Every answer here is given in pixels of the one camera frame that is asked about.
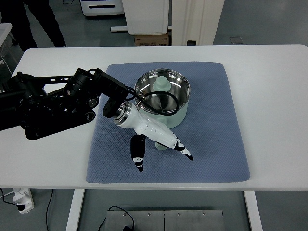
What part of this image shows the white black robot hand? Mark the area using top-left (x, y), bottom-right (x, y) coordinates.
top-left (113, 102), bottom-right (193, 172)

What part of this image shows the green pot with handle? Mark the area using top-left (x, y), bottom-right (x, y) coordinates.
top-left (134, 69), bottom-right (191, 152)

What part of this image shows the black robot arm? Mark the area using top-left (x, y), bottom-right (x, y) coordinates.
top-left (0, 69), bottom-right (193, 171)

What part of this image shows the blue quilted mat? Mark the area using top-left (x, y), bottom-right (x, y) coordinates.
top-left (86, 62), bottom-right (250, 183)

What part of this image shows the cardboard box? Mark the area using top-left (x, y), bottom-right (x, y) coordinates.
top-left (134, 33), bottom-right (169, 46)

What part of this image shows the white table left leg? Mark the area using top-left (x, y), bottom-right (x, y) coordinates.
top-left (65, 189), bottom-right (85, 231)

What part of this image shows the white table leg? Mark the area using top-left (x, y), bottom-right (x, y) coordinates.
top-left (244, 190), bottom-right (263, 231)
top-left (65, 189), bottom-right (85, 231)

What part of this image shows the white table right leg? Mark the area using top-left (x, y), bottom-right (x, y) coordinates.
top-left (244, 190), bottom-right (263, 231)

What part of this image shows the white cabinet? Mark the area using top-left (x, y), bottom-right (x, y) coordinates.
top-left (122, 0), bottom-right (169, 35)

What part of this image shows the white pillar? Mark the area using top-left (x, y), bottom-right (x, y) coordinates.
top-left (171, 0), bottom-right (225, 46)

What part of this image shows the grey floor plate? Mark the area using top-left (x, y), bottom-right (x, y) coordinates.
top-left (230, 36), bottom-right (244, 44)

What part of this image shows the white power strip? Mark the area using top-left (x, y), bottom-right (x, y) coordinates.
top-left (13, 188), bottom-right (34, 214)

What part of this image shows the white machine with slot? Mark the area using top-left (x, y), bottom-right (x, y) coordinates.
top-left (79, 0), bottom-right (124, 16)

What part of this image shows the white cart at left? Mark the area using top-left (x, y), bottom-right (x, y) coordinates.
top-left (0, 23), bottom-right (18, 75)

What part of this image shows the person in black trousers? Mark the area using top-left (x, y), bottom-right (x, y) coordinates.
top-left (0, 0), bottom-right (67, 52)

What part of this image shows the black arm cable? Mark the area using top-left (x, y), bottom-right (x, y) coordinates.
top-left (88, 68), bottom-right (179, 116)

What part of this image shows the black floor cable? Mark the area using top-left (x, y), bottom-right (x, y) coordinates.
top-left (97, 205), bottom-right (137, 231)

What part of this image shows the metal base plate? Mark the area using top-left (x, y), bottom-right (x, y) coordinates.
top-left (104, 210), bottom-right (225, 231)

